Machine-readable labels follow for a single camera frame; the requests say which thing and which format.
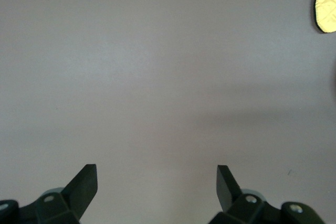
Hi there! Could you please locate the yellow quilted oven mitt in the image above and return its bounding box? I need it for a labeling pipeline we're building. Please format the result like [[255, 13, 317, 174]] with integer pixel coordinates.
[[313, 0, 336, 35]]

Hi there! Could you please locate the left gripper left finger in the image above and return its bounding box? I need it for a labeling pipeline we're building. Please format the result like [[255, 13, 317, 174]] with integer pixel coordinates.
[[0, 164, 98, 224]]

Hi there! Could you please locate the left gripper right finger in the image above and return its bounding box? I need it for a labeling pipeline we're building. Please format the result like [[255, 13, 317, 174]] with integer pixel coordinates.
[[208, 165, 326, 224]]

